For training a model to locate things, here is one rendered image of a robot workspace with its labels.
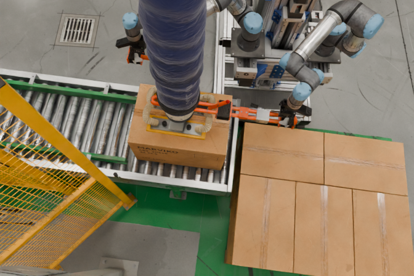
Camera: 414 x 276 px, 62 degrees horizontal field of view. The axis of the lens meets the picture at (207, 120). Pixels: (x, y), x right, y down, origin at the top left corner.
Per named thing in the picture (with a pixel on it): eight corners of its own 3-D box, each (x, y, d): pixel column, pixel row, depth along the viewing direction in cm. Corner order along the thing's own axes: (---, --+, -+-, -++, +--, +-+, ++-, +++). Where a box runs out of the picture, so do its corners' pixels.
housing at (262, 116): (254, 122, 190) (255, 119, 186) (255, 111, 193) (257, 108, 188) (267, 124, 190) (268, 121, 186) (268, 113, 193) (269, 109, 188)
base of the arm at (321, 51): (310, 36, 228) (315, 27, 218) (333, 37, 228) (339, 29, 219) (312, 56, 222) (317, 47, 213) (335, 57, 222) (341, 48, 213)
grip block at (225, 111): (214, 119, 190) (215, 114, 184) (217, 103, 193) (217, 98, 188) (230, 121, 190) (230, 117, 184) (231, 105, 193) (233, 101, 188)
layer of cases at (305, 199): (225, 263, 257) (231, 264, 220) (238, 138, 294) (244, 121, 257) (384, 284, 256) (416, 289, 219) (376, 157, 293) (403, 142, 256)
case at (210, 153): (137, 159, 242) (126, 142, 205) (147, 108, 257) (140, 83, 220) (220, 170, 242) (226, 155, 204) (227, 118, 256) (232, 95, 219)
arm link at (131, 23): (141, 20, 166) (125, 26, 164) (144, 33, 176) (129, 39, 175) (134, 8, 169) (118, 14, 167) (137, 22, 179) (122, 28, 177)
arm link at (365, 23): (345, 32, 214) (363, -3, 161) (365, 47, 210) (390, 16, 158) (332, 48, 215) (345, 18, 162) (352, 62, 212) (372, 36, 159)
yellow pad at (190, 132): (146, 131, 196) (145, 128, 191) (149, 115, 200) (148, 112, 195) (204, 140, 195) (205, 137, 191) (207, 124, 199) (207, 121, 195)
